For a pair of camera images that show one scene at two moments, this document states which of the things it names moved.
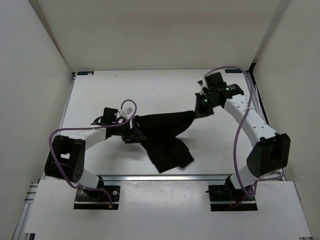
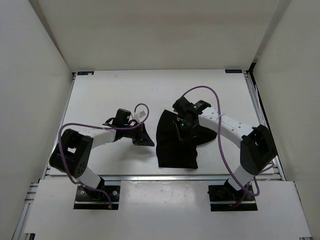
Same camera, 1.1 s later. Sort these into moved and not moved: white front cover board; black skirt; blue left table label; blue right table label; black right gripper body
Moved: black skirt; black right gripper body
Not moved: blue right table label; blue left table label; white front cover board
